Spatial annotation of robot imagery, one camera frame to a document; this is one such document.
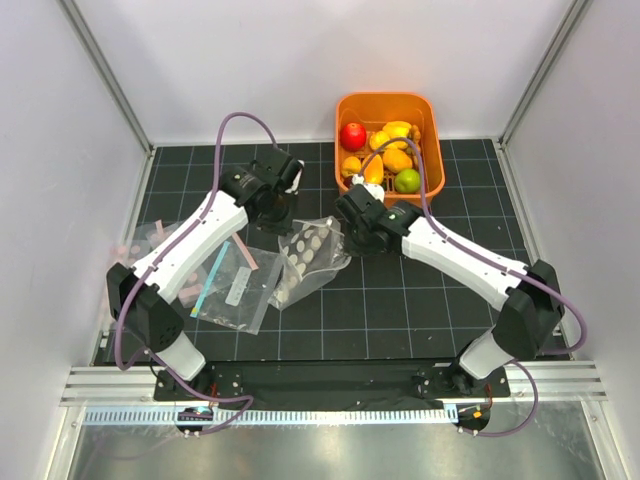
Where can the small orange fruit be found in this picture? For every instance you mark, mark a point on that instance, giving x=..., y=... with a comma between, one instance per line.
x=350, y=166

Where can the orange plastic basket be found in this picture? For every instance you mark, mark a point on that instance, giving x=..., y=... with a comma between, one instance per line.
x=392, y=139

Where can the blue zipper clear bag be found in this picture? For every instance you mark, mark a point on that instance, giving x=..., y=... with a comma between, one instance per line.
x=234, y=285

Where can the white dotted zip bag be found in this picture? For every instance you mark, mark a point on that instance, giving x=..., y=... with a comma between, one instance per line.
x=313, y=254

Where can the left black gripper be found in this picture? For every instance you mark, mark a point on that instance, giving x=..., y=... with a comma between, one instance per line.
x=283, y=227

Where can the red apple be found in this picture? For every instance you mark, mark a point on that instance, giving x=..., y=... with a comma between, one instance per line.
x=352, y=136

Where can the white slotted cable duct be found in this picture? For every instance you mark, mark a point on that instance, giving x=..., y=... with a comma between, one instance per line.
x=198, y=416

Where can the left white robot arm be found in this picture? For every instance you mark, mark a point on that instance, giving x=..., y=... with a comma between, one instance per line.
x=141, y=296

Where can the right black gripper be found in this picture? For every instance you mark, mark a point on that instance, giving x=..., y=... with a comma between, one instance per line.
x=354, y=249

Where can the yellow bell pepper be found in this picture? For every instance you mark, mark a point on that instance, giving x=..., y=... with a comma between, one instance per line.
x=397, y=129

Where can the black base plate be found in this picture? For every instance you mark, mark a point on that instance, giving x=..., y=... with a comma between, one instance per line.
x=345, y=385

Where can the yellow mango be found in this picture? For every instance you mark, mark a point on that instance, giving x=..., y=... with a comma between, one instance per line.
x=374, y=171

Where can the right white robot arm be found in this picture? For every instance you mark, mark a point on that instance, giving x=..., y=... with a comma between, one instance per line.
x=526, y=298

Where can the green apple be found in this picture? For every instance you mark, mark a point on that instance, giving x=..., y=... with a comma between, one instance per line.
x=407, y=181

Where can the yellow pear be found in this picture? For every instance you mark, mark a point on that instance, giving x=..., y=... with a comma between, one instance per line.
x=380, y=139

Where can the pink dotted zip bag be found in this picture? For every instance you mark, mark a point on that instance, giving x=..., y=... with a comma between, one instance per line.
x=145, y=239

